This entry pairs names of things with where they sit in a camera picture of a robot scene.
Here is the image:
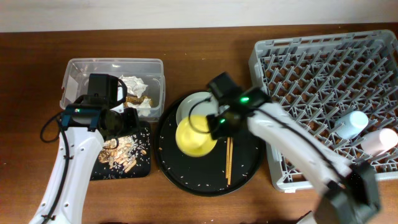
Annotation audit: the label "white napkin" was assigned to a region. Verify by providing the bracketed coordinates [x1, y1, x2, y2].
[119, 75, 148, 98]

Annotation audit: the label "clear plastic bin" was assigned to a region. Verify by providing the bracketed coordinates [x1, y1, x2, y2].
[60, 58, 165, 122]

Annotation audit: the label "grey plate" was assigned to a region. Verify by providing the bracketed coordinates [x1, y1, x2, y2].
[175, 91, 220, 125]

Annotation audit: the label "food scraps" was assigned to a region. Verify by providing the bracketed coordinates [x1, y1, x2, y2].
[98, 134, 150, 174]

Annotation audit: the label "pink cup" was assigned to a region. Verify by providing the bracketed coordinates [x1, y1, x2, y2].
[361, 128, 397, 156]

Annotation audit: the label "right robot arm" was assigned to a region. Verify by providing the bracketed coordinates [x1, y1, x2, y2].
[207, 72, 381, 223]

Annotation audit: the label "wooden chopstick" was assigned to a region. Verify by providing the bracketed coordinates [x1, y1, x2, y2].
[225, 137, 230, 180]
[227, 138, 233, 186]

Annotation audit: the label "black rectangular tray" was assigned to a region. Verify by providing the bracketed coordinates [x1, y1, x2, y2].
[90, 121, 152, 181]

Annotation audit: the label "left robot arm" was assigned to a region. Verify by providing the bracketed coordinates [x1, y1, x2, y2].
[31, 73, 139, 223]

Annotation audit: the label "yellow bowl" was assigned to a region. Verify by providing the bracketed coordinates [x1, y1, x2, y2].
[175, 115, 217, 157]

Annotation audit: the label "gold foil wrapper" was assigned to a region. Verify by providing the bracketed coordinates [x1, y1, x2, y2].
[124, 96, 153, 109]

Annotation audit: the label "round black serving tray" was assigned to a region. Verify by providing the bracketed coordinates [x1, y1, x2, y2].
[154, 95, 266, 197]

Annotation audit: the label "blue cup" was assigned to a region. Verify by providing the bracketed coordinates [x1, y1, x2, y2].
[335, 111, 369, 139]

